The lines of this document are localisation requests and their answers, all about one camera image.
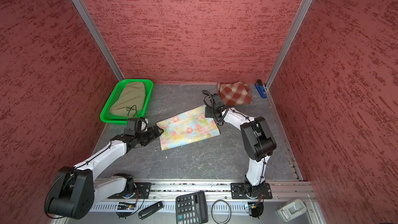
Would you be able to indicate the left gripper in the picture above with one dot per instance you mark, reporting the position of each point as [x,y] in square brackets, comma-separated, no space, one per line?
[152,135]

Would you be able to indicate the floral pastel skirt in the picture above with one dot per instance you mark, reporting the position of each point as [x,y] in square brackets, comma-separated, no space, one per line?
[189,127]

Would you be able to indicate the right aluminium corner post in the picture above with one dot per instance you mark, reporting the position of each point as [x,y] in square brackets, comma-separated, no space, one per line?
[297,21]

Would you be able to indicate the black remote stick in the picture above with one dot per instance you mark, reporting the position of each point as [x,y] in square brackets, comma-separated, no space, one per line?
[148,211]

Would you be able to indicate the olive green skirt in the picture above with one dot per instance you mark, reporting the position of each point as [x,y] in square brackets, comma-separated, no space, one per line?
[131,100]

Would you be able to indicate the left aluminium corner post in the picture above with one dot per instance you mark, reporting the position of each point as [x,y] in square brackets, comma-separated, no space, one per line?
[84,13]

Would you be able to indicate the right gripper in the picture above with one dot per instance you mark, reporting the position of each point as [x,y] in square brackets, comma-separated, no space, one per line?
[208,112]

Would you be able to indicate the left circuit board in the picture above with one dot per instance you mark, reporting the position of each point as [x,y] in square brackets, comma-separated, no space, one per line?
[124,209]

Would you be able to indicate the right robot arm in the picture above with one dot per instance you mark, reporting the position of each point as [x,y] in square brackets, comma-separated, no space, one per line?
[259,145]

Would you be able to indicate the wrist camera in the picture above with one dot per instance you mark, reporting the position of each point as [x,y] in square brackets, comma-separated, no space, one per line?
[135,126]
[216,101]

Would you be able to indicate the blue clamp tool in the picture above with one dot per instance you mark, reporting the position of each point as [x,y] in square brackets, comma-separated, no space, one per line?
[260,88]

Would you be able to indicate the black calculator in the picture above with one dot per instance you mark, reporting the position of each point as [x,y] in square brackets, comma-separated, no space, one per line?
[191,208]

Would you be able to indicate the grey white box device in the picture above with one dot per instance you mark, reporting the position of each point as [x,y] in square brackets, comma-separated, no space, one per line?
[291,210]

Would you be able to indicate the red plaid skirt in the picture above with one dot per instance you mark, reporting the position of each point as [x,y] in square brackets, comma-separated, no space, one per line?
[235,94]

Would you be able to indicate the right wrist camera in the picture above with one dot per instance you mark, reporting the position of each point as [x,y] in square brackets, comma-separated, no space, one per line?
[216,101]

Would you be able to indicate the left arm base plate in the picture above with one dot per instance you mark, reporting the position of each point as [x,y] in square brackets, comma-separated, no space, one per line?
[140,191]

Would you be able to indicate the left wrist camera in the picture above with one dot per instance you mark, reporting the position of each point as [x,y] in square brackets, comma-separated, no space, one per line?
[135,126]

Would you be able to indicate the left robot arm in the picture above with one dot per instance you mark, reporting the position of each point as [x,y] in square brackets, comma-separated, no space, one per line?
[76,189]

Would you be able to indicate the aluminium corner post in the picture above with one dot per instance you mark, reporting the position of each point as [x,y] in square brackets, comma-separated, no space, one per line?
[297,21]
[84,13]

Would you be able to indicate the aluminium front rail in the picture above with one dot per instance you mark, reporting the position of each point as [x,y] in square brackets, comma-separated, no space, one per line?
[170,189]

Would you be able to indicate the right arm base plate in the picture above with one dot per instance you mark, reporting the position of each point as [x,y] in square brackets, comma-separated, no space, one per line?
[238,190]

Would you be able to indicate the green plastic basket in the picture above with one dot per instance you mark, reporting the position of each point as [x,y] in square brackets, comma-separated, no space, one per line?
[107,117]

